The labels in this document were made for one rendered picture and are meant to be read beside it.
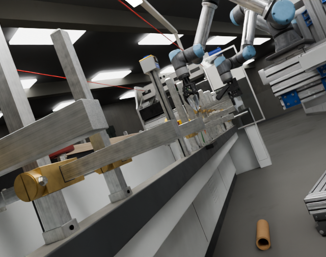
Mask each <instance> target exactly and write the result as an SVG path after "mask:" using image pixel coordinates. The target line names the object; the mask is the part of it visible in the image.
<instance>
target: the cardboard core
mask: <svg viewBox="0 0 326 257"><path fill-rule="evenodd" d="M256 244H257V247H258V248H259V249H261V250H267V249H269V248H270V235H269V224H268V222H267V221H266V220H263V219H261V220H259V221H258V222H257V229H256Z"/></svg>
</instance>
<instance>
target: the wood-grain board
mask: <svg viewBox="0 0 326 257"><path fill-rule="evenodd" d="M136 134H138V133H135V134H130V135H125V136H120V137H114V138H109V140H110V143H111V145H112V144H115V143H117V142H119V141H122V140H124V139H126V138H129V137H131V136H133V135H136ZM74 149H75V150H74V151H72V152H70V153H68V154H66V155H67V156H68V155H72V154H76V153H80V152H84V151H88V150H93V147H92V144H91V142H88V143H83V144H78V145H74Z"/></svg>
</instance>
